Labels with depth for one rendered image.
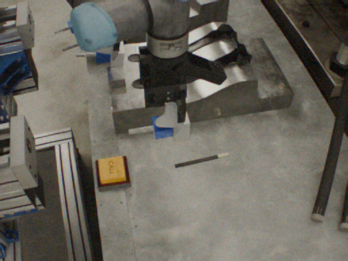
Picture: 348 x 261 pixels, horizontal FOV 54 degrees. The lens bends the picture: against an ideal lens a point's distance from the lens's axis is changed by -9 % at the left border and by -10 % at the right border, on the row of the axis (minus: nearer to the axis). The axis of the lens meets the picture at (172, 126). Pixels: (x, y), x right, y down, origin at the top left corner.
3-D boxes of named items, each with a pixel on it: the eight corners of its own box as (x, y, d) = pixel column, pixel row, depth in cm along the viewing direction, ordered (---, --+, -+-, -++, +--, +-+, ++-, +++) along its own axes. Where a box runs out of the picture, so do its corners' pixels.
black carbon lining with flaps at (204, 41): (133, 96, 96) (130, 69, 88) (126, 58, 106) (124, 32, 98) (258, 79, 100) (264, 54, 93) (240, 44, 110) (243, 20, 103)
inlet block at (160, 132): (131, 148, 81) (128, 133, 77) (128, 131, 84) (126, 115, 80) (189, 138, 83) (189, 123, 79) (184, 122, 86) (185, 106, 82)
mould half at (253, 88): (115, 134, 97) (109, 99, 86) (108, 69, 113) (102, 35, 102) (289, 107, 103) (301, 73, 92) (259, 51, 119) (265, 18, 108)
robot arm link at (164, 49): (183, 14, 64) (194, 41, 59) (183, 34, 68) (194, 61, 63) (143, 19, 63) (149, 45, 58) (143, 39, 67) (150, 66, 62)
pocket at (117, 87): (111, 105, 96) (109, 95, 93) (109, 91, 99) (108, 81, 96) (128, 102, 97) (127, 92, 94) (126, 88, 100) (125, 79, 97)
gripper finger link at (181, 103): (173, 114, 77) (171, 77, 72) (181, 113, 77) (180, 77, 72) (177, 128, 73) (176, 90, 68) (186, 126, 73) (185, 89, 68)
